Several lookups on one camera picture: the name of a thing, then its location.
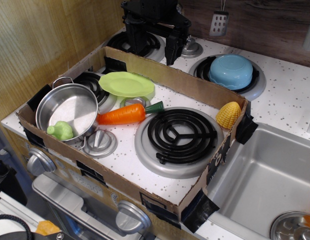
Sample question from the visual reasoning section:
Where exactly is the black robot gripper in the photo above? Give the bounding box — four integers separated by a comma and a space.
120, 0, 191, 66

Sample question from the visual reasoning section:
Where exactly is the green toy broccoli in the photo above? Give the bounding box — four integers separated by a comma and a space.
46, 121, 74, 141

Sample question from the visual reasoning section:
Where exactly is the silver metal pan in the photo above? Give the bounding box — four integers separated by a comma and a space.
35, 76, 100, 149

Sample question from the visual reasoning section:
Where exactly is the back left black burner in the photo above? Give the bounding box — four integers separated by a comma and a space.
102, 31, 165, 62

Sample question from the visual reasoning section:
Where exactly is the black burner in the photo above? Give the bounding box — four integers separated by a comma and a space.
134, 107, 224, 179
102, 31, 165, 62
189, 54, 266, 101
73, 71, 117, 114

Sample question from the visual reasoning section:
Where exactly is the silver stovetop knob back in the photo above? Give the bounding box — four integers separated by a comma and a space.
181, 37, 204, 59

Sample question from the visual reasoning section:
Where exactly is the silver stovetop knob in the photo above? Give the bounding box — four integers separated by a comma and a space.
83, 129, 118, 158
120, 96, 151, 108
181, 37, 204, 59

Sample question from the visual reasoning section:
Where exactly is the brown cardboard fence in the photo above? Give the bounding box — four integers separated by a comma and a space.
16, 47, 251, 217

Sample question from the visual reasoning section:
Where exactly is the light green plastic plate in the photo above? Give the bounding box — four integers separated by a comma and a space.
98, 71, 155, 98

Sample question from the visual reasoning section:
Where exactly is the back right black burner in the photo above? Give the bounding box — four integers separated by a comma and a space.
189, 54, 266, 101

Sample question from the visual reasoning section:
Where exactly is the silver hanging grater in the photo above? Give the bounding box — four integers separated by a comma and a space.
209, 0, 229, 37

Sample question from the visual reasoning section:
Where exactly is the silver stovetop knob middle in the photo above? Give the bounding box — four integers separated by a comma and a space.
120, 96, 151, 108

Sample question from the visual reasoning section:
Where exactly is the orange toy carrot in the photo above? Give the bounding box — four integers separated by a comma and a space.
98, 101, 164, 125

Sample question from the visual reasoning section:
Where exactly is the front left black burner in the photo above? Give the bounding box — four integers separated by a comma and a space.
73, 71, 117, 114

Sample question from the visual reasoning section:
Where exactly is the blue plastic bowl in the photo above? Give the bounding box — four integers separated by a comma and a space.
208, 54, 253, 90

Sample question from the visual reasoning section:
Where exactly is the yellow toy corn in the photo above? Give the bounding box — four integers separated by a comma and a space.
215, 101, 241, 130

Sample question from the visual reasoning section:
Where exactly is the front right black burner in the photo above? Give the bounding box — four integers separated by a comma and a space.
134, 107, 224, 179

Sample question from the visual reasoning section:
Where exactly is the silver stovetop knob front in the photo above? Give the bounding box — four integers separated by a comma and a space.
83, 129, 118, 158

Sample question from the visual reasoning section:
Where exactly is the silver oven knob left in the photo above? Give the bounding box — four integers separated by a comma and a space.
26, 147, 57, 177

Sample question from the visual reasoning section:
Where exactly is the silver oven knob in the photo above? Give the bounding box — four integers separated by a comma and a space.
26, 147, 57, 177
115, 200, 152, 235

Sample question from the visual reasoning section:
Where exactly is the silver toy sink basin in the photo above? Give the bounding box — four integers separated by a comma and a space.
207, 123, 310, 240

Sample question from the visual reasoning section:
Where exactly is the silver oven knob right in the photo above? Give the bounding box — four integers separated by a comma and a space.
115, 200, 152, 235

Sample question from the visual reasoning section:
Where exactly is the orange object bottom left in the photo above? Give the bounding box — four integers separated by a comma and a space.
35, 220, 61, 236

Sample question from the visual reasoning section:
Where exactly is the silver sink drain strainer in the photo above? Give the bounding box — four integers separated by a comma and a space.
269, 211, 310, 240

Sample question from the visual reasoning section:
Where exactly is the silver oven door handle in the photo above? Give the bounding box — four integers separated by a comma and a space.
32, 174, 127, 240

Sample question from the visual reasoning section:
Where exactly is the black cable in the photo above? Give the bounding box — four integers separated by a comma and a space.
0, 214, 33, 240

